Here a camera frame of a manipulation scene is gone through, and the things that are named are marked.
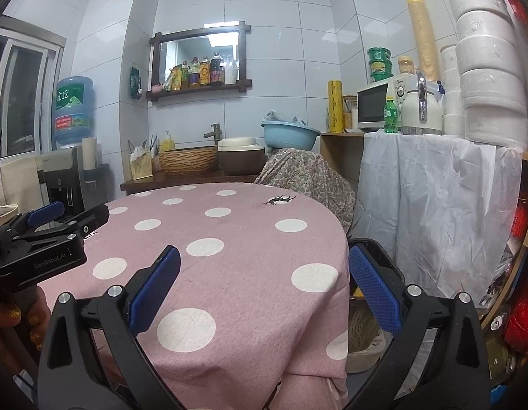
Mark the light blue plastic basin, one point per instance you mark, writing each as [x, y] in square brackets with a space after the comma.
[289, 136]

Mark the cream electric kettle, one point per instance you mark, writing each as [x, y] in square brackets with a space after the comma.
[415, 113]

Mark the grey wall holder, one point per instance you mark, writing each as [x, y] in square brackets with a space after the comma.
[99, 175]

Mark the brown trash bin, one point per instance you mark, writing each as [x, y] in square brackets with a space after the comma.
[386, 256]

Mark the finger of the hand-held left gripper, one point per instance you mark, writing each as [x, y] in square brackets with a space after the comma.
[46, 211]
[88, 220]

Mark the white plastic bottle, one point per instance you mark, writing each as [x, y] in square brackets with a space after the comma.
[231, 72]

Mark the pink polka dot tablecloth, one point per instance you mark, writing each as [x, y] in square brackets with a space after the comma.
[247, 243]

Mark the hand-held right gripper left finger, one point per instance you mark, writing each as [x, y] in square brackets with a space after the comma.
[157, 290]

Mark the floral cloth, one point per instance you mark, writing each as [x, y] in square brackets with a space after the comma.
[306, 179]

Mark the brown pot with cream lid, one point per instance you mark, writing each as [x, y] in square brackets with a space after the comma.
[240, 160]

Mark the person's left hand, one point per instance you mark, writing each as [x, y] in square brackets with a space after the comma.
[41, 316]

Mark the water dispenser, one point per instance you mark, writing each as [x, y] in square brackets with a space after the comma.
[63, 175]

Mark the yellow tissue holder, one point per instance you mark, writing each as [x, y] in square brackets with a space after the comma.
[141, 164]

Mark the window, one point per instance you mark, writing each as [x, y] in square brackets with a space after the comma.
[24, 94]

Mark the white cover cloth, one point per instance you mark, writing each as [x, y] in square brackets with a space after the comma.
[439, 205]

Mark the tall stack of paper cups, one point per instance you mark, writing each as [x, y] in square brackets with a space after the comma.
[422, 34]

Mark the yellow green seasoning packet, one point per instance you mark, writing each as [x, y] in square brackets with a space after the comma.
[174, 79]

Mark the green instant noodle bowl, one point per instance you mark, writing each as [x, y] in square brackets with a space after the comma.
[380, 66]
[380, 77]
[380, 54]

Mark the green soda bottle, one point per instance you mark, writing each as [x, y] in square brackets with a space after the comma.
[390, 117]

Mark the grey plastic bag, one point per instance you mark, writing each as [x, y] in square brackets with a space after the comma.
[281, 117]

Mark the bronze faucet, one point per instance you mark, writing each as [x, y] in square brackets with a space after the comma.
[215, 133]

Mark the white microwave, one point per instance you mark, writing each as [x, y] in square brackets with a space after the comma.
[373, 104]

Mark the yellow soap bottle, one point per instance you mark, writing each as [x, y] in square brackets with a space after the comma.
[168, 143]

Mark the glass jar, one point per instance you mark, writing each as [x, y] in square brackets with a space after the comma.
[350, 111]

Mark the dark soy sauce bottle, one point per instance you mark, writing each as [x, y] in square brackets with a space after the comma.
[217, 70]

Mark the green wall packet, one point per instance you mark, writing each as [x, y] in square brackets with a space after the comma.
[135, 83]

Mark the wicker wash basin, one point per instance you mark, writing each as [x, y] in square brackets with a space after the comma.
[187, 161]

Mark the blue water jug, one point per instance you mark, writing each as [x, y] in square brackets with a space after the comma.
[74, 111]

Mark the beige cloth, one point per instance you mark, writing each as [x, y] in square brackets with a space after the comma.
[20, 183]

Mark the red plastic bag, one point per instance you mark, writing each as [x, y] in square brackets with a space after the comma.
[522, 320]

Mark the stack of large white bowls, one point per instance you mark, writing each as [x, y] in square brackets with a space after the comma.
[486, 72]

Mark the wooden framed mirror shelf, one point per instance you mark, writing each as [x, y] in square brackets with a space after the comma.
[191, 55]

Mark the yellow film roll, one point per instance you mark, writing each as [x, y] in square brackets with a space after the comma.
[335, 106]

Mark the yellow lidded jar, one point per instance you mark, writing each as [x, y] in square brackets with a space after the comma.
[406, 65]

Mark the light wooden cabinet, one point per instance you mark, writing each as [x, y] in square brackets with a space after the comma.
[339, 158]

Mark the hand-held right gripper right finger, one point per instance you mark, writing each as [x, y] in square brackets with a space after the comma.
[375, 290]

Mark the dark wooden counter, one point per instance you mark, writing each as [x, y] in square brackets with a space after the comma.
[170, 181]

